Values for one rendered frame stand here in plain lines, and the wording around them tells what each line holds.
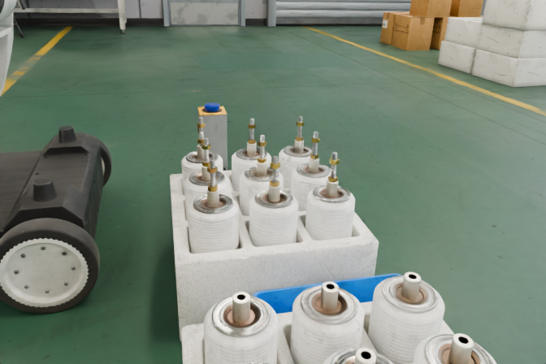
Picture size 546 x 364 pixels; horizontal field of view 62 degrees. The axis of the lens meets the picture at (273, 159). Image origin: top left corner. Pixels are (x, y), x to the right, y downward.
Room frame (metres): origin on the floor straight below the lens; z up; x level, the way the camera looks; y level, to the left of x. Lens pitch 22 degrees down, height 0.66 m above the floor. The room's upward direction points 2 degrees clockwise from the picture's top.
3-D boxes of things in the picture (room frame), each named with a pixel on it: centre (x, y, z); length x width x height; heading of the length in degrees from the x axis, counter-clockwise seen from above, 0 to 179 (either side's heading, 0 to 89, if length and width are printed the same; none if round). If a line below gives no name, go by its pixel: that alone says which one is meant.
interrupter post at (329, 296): (0.49, -0.08, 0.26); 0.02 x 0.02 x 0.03
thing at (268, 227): (0.79, 0.00, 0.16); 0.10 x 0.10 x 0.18
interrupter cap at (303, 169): (0.94, -0.09, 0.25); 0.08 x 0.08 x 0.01
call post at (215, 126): (1.17, 0.17, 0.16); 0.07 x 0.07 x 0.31; 14
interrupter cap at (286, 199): (0.79, 0.00, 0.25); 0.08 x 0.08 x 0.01
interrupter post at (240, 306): (0.47, 0.03, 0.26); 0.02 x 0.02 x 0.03
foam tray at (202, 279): (0.91, 0.02, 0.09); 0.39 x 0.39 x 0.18; 14
